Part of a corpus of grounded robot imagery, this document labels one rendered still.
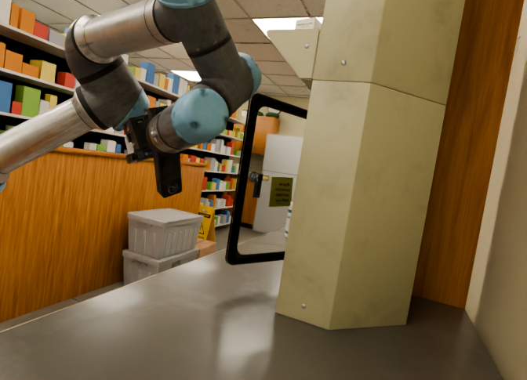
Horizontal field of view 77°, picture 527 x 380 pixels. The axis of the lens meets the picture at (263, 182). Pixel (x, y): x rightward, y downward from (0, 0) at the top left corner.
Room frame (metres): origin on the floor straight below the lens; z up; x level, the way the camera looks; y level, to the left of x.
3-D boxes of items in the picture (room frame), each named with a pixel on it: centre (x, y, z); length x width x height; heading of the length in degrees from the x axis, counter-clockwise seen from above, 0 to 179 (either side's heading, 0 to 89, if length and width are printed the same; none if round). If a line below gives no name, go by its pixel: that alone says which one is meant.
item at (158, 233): (2.96, 0.81, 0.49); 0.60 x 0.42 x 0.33; 158
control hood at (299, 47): (0.82, -0.07, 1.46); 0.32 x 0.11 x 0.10; 158
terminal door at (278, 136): (0.84, -0.06, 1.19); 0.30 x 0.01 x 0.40; 131
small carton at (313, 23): (0.78, -0.05, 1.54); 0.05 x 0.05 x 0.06; 54
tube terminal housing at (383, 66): (0.75, -0.24, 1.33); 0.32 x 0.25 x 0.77; 158
